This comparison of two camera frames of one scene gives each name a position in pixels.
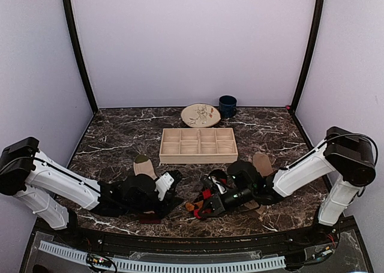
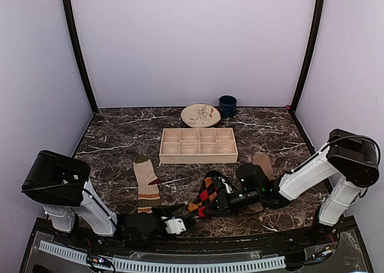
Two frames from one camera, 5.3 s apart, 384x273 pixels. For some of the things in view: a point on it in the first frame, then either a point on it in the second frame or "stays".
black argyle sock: [196, 206] stays
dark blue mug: [228, 106] stays
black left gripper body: [134, 209] → [158, 210]
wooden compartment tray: [198, 146] stays
